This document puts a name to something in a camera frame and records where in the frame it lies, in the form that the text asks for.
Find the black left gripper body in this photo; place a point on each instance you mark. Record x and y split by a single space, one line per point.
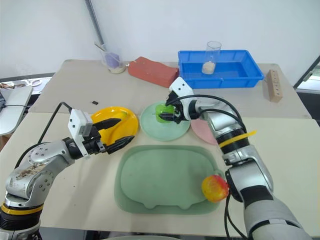
93 146

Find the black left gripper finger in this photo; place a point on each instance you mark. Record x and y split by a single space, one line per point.
120 145
107 123

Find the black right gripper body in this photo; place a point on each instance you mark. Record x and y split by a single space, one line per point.
178 111

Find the green cup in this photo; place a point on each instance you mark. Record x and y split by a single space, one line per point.
160 109

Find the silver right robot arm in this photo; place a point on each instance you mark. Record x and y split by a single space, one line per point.
250 162

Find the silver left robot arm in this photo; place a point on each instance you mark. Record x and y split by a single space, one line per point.
37 162

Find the yellow round plate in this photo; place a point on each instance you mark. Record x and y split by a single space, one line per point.
110 133

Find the green round plate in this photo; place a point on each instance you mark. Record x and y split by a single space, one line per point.
160 130

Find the pink round plate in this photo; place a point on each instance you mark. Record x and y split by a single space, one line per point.
203 131

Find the small black chip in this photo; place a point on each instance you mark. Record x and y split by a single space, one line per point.
94 102

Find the red brick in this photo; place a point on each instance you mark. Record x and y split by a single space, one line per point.
152 71

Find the clear glass beaker with grains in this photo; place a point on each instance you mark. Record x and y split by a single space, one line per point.
209 66

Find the large green tray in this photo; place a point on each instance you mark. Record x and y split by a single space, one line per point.
162 180

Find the blue plastic bin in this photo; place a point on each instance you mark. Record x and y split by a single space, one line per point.
225 75

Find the clear beaker with purple content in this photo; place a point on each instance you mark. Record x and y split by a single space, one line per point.
112 63

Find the thin stirring rod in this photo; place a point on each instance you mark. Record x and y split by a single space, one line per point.
100 47

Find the red and yellow toy apple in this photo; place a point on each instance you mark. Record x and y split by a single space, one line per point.
215 188

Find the white chair seat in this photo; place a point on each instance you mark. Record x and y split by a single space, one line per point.
15 110

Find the black side table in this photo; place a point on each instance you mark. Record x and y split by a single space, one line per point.
25 77

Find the wooden block with holes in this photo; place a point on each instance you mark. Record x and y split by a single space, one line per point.
274 87

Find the grey metal pole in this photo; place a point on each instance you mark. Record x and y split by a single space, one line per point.
96 22

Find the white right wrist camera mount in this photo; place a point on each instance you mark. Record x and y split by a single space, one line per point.
180 86

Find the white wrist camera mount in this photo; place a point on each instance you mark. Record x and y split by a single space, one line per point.
76 125
180 86

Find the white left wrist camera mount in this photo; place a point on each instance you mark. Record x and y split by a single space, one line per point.
76 125

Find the black frame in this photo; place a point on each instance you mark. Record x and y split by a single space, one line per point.
306 72

